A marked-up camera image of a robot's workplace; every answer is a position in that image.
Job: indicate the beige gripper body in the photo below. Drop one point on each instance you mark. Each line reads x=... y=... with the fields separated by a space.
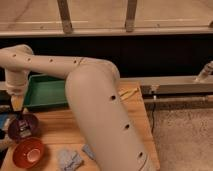
x=16 y=82

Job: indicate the left wooden post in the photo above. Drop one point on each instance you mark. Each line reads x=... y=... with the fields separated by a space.
x=65 y=16

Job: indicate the pale yellow fries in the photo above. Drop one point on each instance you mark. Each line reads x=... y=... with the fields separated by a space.
x=127 y=93

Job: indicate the black dish brush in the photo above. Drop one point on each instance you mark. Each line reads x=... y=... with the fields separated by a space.
x=24 y=128

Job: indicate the blue object at edge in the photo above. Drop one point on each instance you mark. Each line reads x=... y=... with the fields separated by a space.
x=4 y=121

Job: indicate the blue sponge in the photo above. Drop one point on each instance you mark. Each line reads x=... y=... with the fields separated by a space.
x=88 y=152

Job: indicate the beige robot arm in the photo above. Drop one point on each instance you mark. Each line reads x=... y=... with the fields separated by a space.
x=92 y=95

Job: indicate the right wooden post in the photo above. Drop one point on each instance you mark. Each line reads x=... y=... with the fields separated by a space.
x=130 y=15

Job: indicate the wooden post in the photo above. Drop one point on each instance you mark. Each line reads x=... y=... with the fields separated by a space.
x=65 y=16
x=130 y=15

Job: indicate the grey crumpled cloth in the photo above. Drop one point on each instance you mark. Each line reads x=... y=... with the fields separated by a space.
x=69 y=160

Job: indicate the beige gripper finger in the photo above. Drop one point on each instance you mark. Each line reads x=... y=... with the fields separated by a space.
x=17 y=102

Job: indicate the green plastic tray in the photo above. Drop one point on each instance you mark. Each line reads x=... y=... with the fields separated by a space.
x=45 y=92

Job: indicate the purple bowl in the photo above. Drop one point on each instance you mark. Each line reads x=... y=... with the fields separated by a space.
x=13 y=130

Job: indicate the orange bowl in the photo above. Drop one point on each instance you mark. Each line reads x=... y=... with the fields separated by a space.
x=28 y=153

